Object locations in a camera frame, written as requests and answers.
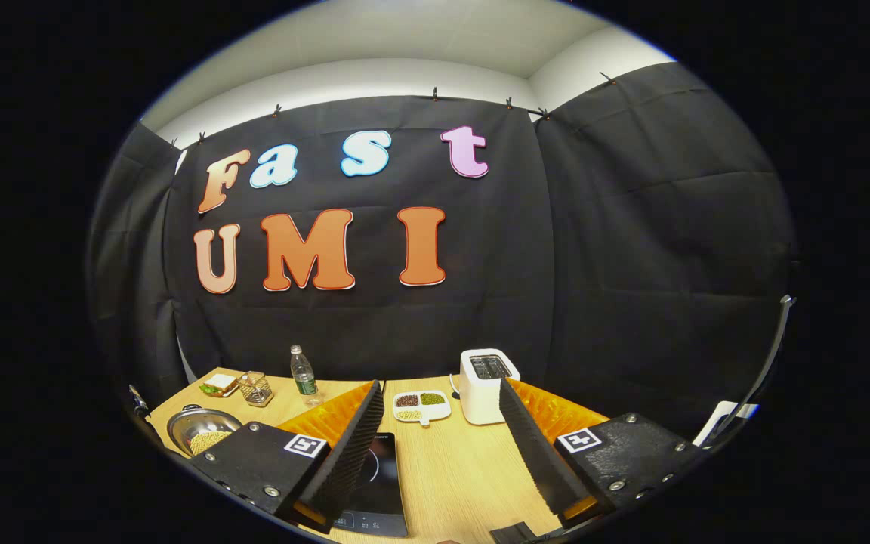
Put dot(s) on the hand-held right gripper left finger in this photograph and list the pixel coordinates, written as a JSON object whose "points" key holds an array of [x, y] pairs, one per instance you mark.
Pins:
{"points": [[352, 453]]}

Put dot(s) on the sandwich on white plate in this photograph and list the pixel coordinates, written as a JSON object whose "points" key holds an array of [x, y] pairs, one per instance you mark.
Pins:
{"points": [[220, 384]]}

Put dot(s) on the pile of yellow soybeans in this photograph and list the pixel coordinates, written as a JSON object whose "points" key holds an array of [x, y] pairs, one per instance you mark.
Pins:
{"points": [[208, 442]]}

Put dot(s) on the black backdrop cloth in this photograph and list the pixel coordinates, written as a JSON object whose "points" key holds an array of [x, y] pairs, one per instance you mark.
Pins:
{"points": [[518, 287]]}

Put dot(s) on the grey metal stand pole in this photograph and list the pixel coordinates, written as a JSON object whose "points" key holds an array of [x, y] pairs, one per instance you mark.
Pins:
{"points": [[785, 301]]}

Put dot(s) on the white flat panel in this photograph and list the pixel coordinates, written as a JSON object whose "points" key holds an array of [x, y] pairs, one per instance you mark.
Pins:
{"points": [[722, 419]]}

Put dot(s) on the white toaster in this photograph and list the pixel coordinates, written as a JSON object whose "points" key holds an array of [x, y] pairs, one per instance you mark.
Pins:
{"points": [[476, 393]]}

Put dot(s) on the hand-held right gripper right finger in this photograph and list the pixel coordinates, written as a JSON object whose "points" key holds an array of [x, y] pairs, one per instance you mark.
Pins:
{"points": [[533, 453]]}

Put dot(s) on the black induction cooktop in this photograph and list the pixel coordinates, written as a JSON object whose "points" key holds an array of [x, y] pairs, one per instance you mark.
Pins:
{"points": [[382, 491]]}

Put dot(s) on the stainless steel pot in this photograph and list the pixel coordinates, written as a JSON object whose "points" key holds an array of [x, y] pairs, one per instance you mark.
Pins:
{"points": [[193, 423]]}

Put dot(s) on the clear plastic water bottle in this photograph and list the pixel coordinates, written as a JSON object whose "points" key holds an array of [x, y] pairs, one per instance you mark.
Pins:
{"points": [[303, 378]]}

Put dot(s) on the white divided bean dish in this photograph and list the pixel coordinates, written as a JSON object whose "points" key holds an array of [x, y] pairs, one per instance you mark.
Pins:
{"points": [[421, 406]]}

